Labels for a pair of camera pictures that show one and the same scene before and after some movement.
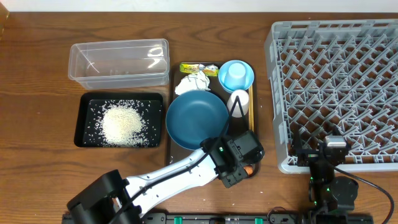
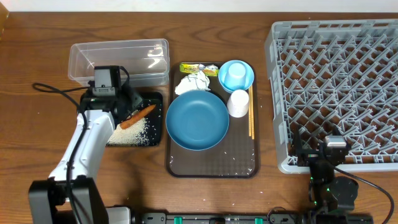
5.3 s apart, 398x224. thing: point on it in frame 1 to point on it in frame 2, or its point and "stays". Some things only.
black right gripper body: x=311 y=154 stays
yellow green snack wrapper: x=192 y=68 stays
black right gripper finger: x=336 y=131 stays
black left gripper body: x=231 y=137 to x=130 y=101
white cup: x=244 y=98 stays
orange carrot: x=249 y=169 to x=137 y=116
